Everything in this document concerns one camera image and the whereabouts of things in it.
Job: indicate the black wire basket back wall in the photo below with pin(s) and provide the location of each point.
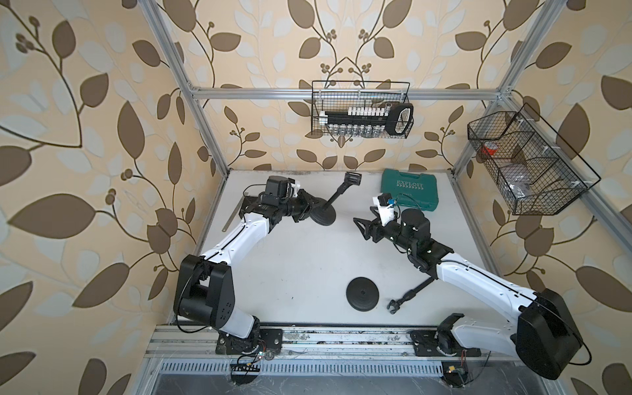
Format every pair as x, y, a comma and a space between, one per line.
339, 95

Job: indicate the red item in basket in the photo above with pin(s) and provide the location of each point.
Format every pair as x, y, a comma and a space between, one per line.
489, 148

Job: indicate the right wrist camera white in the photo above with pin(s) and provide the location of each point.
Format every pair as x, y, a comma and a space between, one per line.
385, 207

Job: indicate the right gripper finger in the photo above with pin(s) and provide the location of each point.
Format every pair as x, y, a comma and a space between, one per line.
367, 234
363, 224

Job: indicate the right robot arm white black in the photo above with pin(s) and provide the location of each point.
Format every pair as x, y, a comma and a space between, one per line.
539, 329

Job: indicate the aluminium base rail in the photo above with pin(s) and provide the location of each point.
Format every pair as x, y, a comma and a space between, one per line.
310, 351

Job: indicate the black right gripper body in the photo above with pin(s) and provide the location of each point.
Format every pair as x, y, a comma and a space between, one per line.
392, 231

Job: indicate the plastic bag in basket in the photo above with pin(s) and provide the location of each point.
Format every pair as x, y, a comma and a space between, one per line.
515, 181

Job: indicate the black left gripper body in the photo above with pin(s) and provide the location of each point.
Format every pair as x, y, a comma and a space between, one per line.
297, 206

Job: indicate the socket set rail black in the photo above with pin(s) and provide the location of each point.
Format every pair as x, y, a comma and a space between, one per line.
394, 120

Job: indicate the green plastic tool case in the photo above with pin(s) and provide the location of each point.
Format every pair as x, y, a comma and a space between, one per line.
411, 190

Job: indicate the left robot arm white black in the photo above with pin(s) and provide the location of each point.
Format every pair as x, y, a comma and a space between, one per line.
205, 292

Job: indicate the black round stand base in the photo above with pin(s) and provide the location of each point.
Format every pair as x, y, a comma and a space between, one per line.
322, 212

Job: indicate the black wire basket right wall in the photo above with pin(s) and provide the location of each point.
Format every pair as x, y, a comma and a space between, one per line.
559, 174

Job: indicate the black wire basket wall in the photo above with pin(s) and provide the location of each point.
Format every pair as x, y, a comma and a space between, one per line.
559, 174
339, 95

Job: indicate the black microphone stand pole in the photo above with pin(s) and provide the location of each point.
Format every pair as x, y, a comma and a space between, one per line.
350, 179

